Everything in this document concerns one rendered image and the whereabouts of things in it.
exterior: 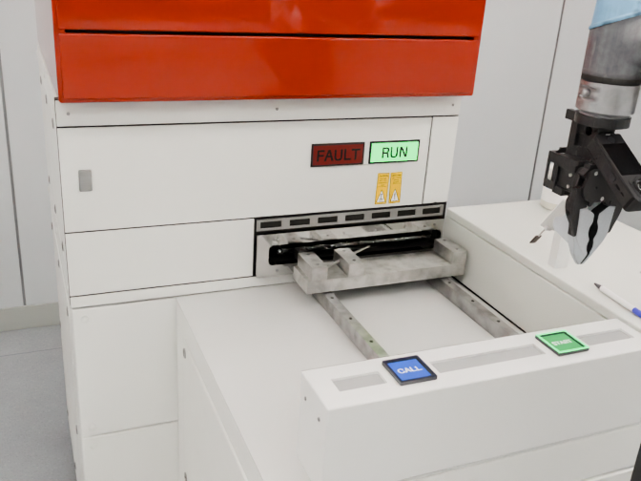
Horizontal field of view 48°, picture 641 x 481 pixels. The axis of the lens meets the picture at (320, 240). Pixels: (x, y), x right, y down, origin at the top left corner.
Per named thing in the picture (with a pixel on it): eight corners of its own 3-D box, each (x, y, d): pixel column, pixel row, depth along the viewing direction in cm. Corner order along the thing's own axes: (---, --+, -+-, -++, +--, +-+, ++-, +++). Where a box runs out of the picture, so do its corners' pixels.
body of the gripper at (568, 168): (582, 186, 106) (598, 105, 102) (625, 205, 99) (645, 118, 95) (540, 190, 104) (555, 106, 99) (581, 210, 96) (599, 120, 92)
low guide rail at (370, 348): (304, 286, 153) (305, 273, 152) (313, 285, 154) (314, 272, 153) (423, 425, 111) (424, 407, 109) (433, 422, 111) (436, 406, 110)
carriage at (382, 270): (292, 278, 149) (293, 265, 148) (444, 261, 163) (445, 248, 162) (306, 295, 142) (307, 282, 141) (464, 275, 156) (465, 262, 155)
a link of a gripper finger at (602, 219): (573, 249, 108) (586, 190, 105) (602, 264, 103) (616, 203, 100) (557, 251, 107) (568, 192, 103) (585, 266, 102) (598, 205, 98)
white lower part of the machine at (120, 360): (68, 440, 228) (48, 194, 197) (309, 396, 259) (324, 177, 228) (93, 623, 168) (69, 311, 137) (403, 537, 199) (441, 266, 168)
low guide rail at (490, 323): (416, 273, 163) (417, 261, 162) (423, 272, 164) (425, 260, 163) (563, 395, 121) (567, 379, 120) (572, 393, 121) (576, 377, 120)
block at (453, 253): (432, 250, 161) (434, 238, 159) (445, 248, 162) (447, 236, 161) (451, 264, 154) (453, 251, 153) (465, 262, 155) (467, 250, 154)
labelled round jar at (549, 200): (533, 202, 169) (540, 163, 165) (557, 200, 172) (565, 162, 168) (552, 213, 163) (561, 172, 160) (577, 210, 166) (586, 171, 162)
